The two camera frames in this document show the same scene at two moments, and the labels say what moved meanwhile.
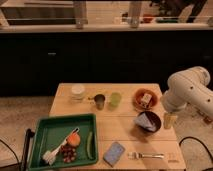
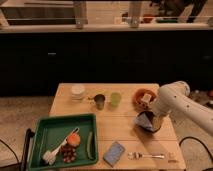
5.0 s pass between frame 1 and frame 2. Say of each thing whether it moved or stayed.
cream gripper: moved
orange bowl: stayed
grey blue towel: stayed
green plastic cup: stayed
